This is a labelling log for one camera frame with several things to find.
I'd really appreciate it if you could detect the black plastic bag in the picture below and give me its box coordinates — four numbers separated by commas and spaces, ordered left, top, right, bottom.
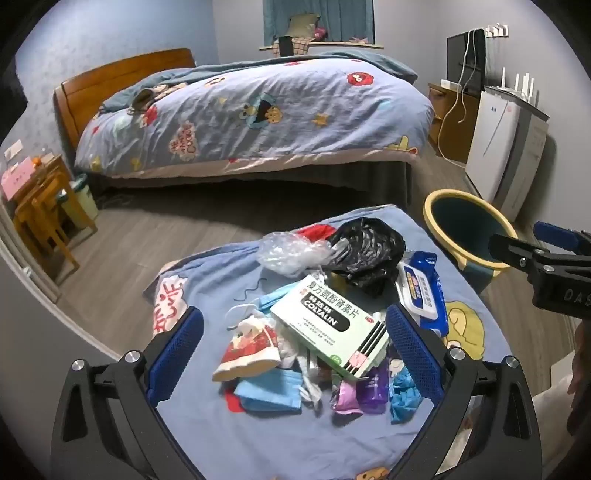
325, 218, 407, 298

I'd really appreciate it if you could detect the thin black hair tie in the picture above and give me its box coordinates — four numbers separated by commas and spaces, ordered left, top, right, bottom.
243, 278, 267, 303

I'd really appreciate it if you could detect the wooden bed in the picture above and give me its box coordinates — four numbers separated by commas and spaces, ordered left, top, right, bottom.
53, 48, 416, 206

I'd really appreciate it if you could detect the olive pillow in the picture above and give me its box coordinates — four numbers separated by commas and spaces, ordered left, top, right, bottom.
286, 14, 321, 38

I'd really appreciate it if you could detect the wooden nightstand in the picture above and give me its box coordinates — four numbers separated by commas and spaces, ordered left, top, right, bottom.
427, 82, 481, 164

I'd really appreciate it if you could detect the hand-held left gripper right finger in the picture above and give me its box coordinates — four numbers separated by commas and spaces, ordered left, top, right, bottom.
385, 305, 543, 480

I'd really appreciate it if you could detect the black monitor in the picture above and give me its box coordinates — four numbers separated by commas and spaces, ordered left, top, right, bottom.
446, 28, 486, 95

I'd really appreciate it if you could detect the person's right hand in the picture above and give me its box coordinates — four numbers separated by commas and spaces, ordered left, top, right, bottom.
569, 347, 591, 410

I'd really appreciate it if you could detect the clear plastic bag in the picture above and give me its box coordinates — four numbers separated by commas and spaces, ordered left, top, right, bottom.
256, 230, 338, 280

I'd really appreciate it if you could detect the blue wet wipes packet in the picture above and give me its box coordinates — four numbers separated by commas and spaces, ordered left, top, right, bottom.
396, 251, 450, 340

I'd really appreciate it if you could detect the blue face mask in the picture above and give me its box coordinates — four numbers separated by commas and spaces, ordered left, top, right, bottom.
233, 369, 303, 411
226, 284, 305, 330

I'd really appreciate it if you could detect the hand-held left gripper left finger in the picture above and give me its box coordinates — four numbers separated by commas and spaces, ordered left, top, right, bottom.
52, 306, 206, 480

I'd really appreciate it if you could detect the purple sachet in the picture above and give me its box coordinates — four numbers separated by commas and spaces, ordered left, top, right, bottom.
358, 364, 389, 414

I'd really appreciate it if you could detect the green and white medicine box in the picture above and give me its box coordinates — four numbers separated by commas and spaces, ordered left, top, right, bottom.
270, 274, 391, 381

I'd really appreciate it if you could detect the white router with antennas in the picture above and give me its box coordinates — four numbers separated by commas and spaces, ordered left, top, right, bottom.
489, 67, 539, 100

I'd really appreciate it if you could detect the pink sachet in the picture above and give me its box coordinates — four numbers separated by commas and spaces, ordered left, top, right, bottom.
333, 381, 363, 414

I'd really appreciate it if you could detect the white cloth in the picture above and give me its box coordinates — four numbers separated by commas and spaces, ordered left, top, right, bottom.
531, 378, 591, 480

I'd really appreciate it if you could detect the blue curtain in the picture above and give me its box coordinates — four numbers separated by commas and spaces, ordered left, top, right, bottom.
262, 0, 374, 44

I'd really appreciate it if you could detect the blue glove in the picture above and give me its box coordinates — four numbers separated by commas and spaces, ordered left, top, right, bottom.
388, 364, 423, 424

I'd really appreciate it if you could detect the wooden windowsill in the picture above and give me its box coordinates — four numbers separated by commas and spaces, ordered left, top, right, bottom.
259, 41, 384, 51

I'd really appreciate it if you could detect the blue bin with yellow rim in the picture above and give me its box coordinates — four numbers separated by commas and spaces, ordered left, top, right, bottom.
423, 189, 520, 294

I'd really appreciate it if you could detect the white cable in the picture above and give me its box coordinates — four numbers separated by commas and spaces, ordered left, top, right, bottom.
436, 28, 477, 160

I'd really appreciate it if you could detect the red white snack wrapper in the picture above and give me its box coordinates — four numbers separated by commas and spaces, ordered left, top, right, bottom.
212, 316, 281, 381

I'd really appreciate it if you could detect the pink box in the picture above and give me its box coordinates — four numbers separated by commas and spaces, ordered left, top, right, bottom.
0, 157, 33, 201

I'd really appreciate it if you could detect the wooden nesting side table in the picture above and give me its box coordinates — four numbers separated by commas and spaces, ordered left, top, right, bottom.
0, 154, 81, 284

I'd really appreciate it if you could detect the white air purifier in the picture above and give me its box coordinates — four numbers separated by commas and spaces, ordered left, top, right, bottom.
464, 88, 550, 222

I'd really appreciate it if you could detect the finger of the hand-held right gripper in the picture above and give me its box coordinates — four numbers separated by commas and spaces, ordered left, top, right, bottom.
488, 232, 551, 278
533, 220, 591, 254

